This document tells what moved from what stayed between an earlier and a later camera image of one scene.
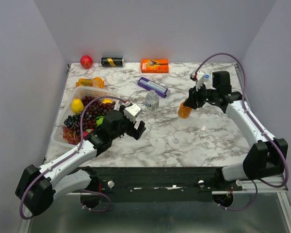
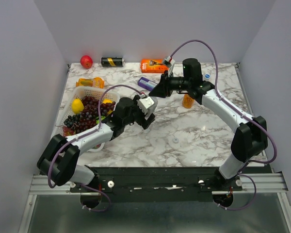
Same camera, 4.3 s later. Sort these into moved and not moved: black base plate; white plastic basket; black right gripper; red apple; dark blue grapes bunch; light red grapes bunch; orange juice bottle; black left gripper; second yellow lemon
Moved: black right gripper; black left gripper; orange juice bottle
Not moved: dark blue grapes bunch; black base plate; light red grapes bunch; second yellow lemon; red apple; white plastic basket
